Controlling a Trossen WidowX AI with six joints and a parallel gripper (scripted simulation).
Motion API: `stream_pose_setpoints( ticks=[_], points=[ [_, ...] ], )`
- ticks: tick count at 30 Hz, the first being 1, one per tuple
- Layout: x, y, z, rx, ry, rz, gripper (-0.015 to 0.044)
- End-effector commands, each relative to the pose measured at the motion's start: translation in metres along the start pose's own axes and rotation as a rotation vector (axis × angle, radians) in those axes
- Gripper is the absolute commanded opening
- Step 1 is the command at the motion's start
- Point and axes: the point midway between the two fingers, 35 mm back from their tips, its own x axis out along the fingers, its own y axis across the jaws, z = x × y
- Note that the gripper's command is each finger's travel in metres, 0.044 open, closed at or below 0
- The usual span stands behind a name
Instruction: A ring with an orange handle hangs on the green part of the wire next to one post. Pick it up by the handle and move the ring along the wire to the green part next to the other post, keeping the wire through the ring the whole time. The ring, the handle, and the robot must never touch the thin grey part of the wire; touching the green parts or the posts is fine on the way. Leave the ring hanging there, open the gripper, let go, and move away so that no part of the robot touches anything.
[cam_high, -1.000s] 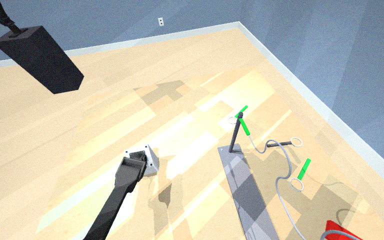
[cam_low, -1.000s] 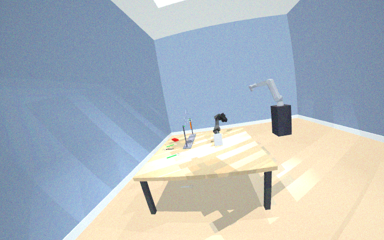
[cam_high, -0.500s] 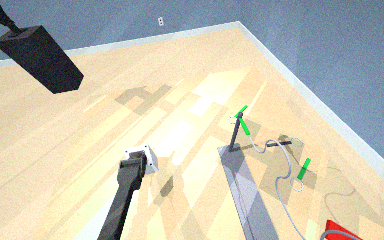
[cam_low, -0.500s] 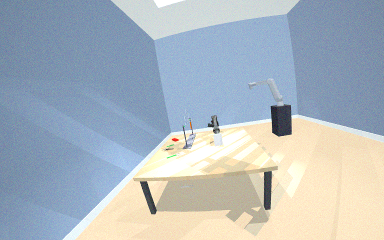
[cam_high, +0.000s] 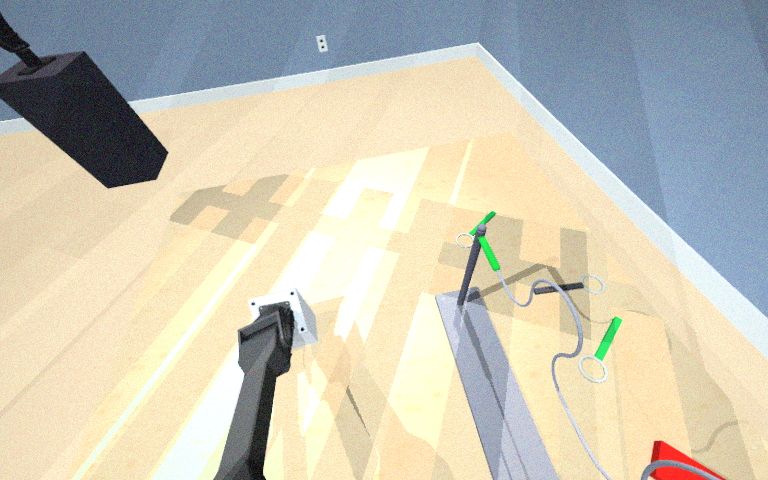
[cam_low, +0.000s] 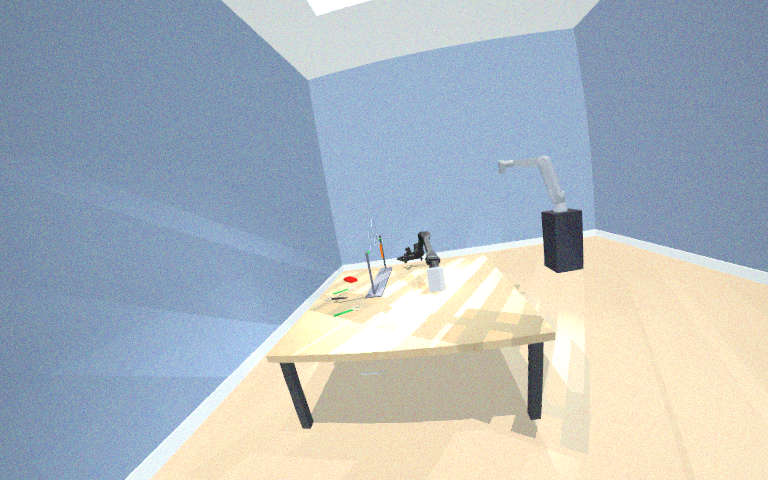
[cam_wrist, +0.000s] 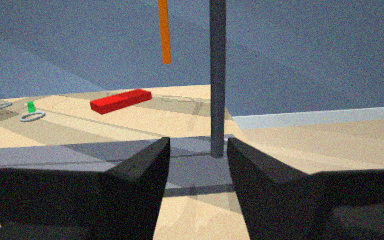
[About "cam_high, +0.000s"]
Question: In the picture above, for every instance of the red rectangular block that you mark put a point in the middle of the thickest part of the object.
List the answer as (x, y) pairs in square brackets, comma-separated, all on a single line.
[(663, 451)]

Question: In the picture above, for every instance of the white loop with green handle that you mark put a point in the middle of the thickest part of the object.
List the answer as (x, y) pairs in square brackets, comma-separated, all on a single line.
[(472, 232), (600, 354)]

